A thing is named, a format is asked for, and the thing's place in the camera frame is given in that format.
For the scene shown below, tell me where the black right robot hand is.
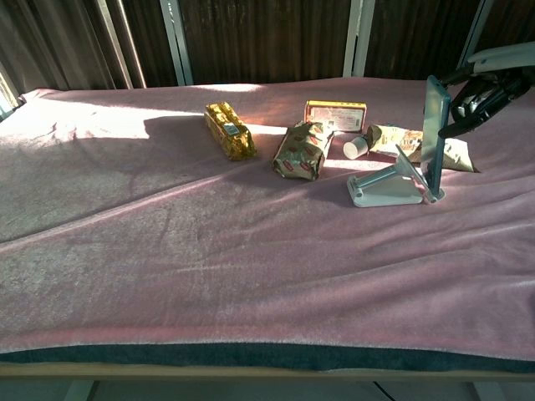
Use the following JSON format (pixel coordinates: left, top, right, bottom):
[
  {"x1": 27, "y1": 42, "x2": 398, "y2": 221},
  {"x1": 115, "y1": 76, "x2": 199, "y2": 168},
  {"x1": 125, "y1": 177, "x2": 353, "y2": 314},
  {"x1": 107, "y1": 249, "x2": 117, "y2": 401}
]
[{"x1": 436, "y1": 65, "x2": 535, "y2": 140}]

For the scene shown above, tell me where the black smartphone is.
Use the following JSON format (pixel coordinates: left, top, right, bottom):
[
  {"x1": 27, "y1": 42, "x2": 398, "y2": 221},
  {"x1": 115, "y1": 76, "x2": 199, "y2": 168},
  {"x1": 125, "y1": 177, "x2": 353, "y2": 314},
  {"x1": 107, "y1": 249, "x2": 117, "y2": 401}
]
[{"x1": 420, "y1": 74, "x2": 452, "y2": 197}]

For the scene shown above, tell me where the white folding phone stand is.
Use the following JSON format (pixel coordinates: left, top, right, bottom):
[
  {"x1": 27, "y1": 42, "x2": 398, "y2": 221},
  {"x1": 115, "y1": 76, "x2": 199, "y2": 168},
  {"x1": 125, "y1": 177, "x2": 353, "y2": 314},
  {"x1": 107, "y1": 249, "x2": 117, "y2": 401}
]
[{"x1": 346, "y1": 145, "x2": 447, "y2": 209}]

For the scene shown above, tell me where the crumpled beige snack bag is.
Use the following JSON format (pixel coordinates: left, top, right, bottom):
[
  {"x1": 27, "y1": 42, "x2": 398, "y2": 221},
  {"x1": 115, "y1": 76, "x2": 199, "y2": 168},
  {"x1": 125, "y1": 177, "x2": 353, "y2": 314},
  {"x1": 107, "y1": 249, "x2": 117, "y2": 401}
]
[{"x1": 365, "y1": 124, "x2": 476, "y2": 173}]

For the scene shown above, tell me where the small white cup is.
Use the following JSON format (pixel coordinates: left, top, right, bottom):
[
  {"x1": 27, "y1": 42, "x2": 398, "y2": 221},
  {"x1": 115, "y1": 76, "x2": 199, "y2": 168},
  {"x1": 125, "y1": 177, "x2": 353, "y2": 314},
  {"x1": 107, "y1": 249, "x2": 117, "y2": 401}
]
[{"x1": 343, "y1": 136, "x2": 370, "y2": 160}]

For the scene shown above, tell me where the orange rectangular snack box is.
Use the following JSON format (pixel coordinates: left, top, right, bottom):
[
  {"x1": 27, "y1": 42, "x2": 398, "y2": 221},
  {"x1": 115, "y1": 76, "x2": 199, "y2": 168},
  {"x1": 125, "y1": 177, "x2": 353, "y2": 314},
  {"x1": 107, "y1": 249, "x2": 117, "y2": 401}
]
[{"x1": 303, "y1": 99, "x2": 368, "y2": 133}]

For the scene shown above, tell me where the green foil snack bag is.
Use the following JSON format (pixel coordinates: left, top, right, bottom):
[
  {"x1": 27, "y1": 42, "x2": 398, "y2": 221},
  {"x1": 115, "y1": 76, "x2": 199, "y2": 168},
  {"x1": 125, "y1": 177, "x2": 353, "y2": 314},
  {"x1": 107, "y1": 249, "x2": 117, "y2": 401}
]
[{"x1": 271, "y1": 120, "x2": 335, "y2": 181}]

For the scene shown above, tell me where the yellow gold snack pack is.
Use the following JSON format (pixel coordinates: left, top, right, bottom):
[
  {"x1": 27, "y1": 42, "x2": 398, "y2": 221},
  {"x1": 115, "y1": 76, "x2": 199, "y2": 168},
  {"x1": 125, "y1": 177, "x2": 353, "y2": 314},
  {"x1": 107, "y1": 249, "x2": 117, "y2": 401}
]
[{"x1": 203, "y1": 101, "x2": 257, "y2": 161}]

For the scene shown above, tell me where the pink fleece blanket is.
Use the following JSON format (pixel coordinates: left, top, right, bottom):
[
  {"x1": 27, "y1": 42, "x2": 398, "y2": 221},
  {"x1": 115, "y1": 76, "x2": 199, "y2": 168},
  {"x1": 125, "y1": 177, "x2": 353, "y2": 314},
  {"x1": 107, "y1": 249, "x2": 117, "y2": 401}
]
[{"x1": 0, "y1": 77, "x2": 535, "y2": 363}]

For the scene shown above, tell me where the dark teal under cloth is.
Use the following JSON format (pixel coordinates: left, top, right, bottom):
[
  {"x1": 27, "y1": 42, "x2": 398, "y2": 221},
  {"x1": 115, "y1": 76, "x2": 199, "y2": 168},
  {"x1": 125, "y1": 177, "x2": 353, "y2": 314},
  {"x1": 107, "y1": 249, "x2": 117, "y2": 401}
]
[{"x1": 0, "y1": 343, "x2": 535, "y2": 373}]

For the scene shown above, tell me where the white metal frame post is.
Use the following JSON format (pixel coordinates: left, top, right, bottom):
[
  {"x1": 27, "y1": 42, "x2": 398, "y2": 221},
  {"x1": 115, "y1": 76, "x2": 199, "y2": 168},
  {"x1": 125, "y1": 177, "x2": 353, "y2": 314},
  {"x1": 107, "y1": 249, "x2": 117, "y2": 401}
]
[
  {"x1": 160, "y1": 0, "x2": 194, "y2": 87},
  {"x1": 452, "y1": 0, "x2": 495, "y2": 80},
  {"x1": 342, "y1": 0, "x2": 376, "y2": 78},
  {"x1": 94, "y1": 0, "x2": 147, "y2": 89}
]

